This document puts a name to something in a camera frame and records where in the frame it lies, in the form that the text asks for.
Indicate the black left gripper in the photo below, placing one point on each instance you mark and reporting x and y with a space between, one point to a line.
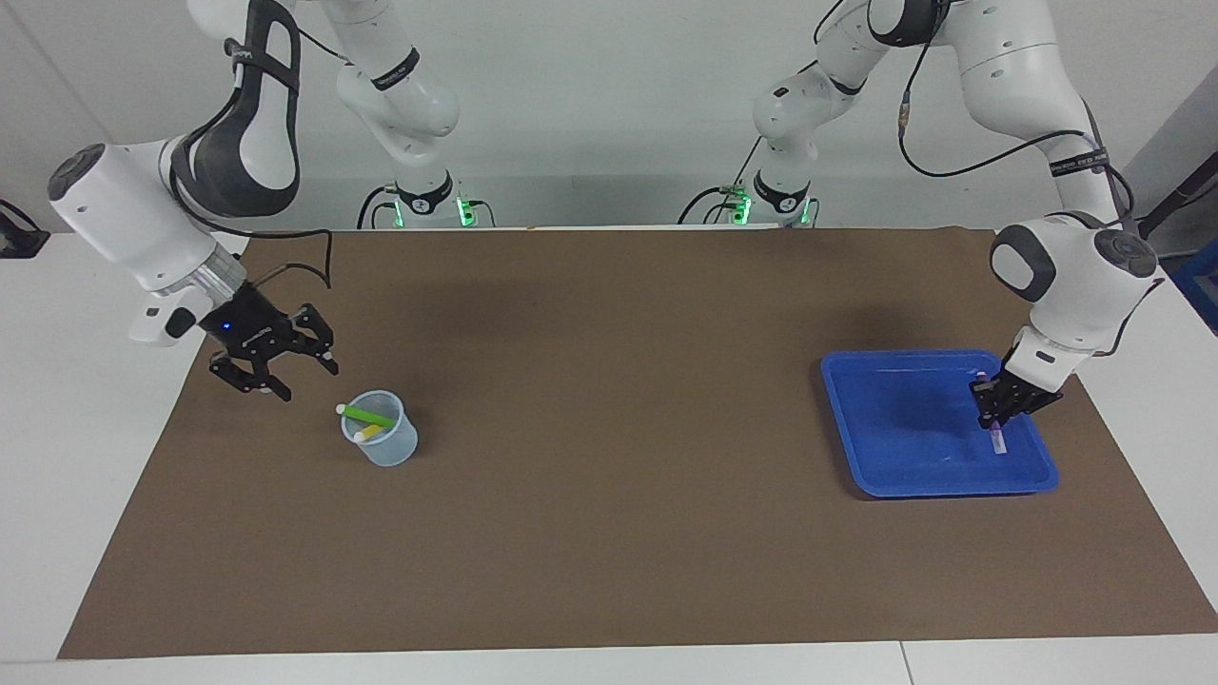
1026 392

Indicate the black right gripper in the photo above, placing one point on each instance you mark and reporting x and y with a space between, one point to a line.
243 328

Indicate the purple pen white cap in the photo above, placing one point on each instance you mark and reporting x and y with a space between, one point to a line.
997 442

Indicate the green pen white cap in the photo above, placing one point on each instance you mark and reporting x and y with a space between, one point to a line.
366 415

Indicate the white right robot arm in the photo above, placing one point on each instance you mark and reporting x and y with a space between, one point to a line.
124 219

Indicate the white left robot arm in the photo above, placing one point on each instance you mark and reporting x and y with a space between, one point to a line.
1075 276

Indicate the blue plastic tray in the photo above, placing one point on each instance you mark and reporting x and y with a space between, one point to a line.
904 428

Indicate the yellow pen white cap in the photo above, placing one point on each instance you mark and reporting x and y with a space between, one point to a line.
369 433

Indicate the translucent plastic cup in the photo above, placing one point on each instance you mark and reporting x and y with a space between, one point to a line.
390 447

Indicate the blue storage box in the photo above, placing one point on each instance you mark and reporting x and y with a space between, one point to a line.
1201 285

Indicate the black table clamp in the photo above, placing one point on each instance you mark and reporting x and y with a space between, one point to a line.
19 243

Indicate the brown table mat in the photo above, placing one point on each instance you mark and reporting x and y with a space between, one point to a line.
609 476

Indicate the black camera stand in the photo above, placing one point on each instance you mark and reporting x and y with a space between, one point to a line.
1185 195

